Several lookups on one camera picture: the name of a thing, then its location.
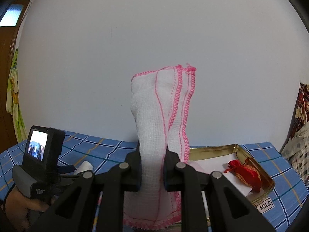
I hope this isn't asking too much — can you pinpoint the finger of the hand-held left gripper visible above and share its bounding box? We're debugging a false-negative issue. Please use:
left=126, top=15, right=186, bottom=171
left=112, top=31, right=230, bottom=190
left=57, top=165, right=76, bottom=174

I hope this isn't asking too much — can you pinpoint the gold metal tin box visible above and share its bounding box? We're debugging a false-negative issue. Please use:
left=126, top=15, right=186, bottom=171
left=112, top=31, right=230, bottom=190
left=169, top=144, right=276, bottom=229

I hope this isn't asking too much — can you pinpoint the white paper sheet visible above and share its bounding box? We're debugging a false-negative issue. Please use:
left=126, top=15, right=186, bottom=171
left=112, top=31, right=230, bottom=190
left=193, top=151, right=256, bottom=196

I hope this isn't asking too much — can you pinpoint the brown wooden door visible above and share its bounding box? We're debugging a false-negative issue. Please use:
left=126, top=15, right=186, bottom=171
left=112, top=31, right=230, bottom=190
left=0, top=0, right=32, bottom=155

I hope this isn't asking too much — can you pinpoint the blue plaid bedsheet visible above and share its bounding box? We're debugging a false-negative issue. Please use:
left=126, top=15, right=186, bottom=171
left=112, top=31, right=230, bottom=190
left=0, top=130, right=309, bottom=232

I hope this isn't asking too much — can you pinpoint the dark red floral blanket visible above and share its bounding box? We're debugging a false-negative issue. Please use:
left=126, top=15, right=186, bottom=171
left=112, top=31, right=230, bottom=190
left=288, top=83, right=309, bottom=141

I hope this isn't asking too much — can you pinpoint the red gold-embroidered pouch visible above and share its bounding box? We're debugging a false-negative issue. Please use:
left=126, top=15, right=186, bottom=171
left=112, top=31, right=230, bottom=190
left=224, top=158, right=262, bottom=194

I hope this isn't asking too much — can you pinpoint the person's left hand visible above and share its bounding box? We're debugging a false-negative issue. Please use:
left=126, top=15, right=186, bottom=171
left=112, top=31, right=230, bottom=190
left=4, top=188, right=52, bottom=232

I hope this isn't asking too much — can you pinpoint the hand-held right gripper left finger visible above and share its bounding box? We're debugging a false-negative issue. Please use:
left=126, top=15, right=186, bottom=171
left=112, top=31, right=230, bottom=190
left=29, top=147, right=143, bottom=232

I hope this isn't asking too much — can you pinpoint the white gauze roll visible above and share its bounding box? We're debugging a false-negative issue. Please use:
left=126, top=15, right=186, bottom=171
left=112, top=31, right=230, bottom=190
left=74, top=161, right=94, bottom=176

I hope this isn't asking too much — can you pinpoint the frosted glass window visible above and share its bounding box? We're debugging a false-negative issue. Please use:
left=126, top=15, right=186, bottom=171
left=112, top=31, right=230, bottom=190
left=0, top=3, right=26, bottom=27

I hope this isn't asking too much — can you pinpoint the green yellow hanging cloth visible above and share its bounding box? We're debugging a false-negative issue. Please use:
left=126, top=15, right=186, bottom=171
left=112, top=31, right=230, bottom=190
left=6, top=48, right=28, bottom=142

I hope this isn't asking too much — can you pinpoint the checked cloth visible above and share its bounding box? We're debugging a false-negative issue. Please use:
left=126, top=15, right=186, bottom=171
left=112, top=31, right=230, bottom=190
left=280, top=126, right=309, bottom=189

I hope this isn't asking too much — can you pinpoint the white cloth with pink trim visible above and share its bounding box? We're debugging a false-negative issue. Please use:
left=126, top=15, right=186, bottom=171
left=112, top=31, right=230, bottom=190
left=123, top=64, right=197, bottom=230

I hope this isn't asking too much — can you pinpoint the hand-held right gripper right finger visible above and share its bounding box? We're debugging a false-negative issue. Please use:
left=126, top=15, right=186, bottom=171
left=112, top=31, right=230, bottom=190
left=163, top=147, right=276, bottom=232

